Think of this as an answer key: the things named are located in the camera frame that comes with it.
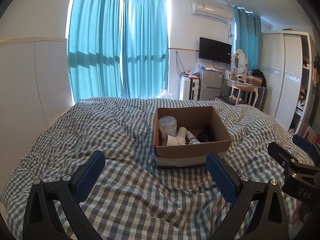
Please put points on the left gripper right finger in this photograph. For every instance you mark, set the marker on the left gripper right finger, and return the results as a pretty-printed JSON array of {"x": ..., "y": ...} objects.
[{"x": 269, "y": 220}]

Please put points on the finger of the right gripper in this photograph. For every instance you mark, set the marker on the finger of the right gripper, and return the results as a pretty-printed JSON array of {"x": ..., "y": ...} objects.
[
  {"x": 288, "y": 162},
  {"x": 302, "y": 143}
]

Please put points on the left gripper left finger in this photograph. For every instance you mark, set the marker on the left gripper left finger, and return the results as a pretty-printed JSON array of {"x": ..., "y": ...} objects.
[{"x": 41, "y": 220}]

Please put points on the black pouch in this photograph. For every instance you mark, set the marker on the black pouch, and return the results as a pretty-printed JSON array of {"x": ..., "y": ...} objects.
[{"x": 206, "y": 135}]

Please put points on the white cream tube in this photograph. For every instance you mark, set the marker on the white cream tube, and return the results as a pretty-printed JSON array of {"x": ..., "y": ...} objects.
[{"x": 191, "y": 138}]

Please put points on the white tape roll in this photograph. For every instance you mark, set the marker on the white tape roll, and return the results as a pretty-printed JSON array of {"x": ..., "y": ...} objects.
[{"x": 170, "y": 141}]

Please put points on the clear floss pick jar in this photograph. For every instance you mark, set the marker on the clear floss pick jar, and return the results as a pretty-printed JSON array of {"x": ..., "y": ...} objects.
[{"x": 167, "y": 126}]

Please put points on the person's right hand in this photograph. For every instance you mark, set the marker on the person's right hand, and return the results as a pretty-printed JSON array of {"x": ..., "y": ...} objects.
[{"x": 301, "y": 213}]

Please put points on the pink plastic stool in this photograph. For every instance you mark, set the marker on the pink plastic stool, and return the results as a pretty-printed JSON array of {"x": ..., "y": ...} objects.
[{"x": 310, "y": 134}]

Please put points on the wooden chair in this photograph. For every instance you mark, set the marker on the wooden chair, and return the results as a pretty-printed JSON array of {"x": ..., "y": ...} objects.
[{"x": 239, "y": 88}]

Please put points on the black bag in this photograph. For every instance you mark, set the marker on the black bag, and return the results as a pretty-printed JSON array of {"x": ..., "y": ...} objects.
[{"x": 259, "y": 76}]

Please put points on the black bench stool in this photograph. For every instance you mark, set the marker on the black bench stool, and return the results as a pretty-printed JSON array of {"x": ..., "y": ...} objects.
[{"x": 230, "y": 101}]

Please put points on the white louvered wardrobe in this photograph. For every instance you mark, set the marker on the white louvered wardrobe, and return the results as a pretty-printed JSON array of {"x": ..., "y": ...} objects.
[{"x": 286, "y": 62}]

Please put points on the white dressing table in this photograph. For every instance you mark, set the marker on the white dressing table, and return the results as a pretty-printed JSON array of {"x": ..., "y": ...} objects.
[{"x": 229, "y": 83}]

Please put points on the oval vanity mirror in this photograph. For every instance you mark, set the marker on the oval vanity mirror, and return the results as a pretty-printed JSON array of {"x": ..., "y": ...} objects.
[{"x": 239, "y": 62}]

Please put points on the open cardboard box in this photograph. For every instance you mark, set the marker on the open cardboard box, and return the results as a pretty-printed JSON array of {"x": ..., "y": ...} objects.
[{"x": 193, "y": 119}]

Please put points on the silver mini fridge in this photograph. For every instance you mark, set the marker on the silver mini fridge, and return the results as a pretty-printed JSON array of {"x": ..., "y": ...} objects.
[{"x": 210, "y": 84}]

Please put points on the white suitcase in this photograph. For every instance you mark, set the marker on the white suitcase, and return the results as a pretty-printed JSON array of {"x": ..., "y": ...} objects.
[{"x": 189, "y": 88}]

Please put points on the right teal curtain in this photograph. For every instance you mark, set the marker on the right teal curtain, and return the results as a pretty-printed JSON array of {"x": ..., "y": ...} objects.
[{"x": 248, "y": 36}]

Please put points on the teal curtain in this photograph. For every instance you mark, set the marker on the teal curtain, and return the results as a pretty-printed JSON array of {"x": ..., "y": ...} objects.
[
  {"x": 145, "y": 48},
  {"x": 94, "y": 49},
  {"x": 248, "y": 36}
]

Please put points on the clear plastic bag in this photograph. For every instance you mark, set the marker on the clear plastic bag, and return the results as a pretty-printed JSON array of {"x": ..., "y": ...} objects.
[{"x": 164, "y": 95}]

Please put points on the white air conditioner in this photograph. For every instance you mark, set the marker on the white air conditioner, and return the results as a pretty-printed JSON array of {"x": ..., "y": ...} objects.
[{"x": 200, "y": 9}]

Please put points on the left teal curtain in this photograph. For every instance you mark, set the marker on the left teal curtain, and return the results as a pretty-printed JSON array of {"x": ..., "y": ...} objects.
[{"x": 94, "y": 49}]

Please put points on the middle teal curtain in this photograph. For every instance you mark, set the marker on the middle teal curtain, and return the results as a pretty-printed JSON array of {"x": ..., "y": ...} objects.
[{"x": 145, "y": 48}]

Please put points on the black wall television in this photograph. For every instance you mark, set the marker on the black wall television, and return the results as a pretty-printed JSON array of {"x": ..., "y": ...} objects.
[{"x": 214, "y": 50}]

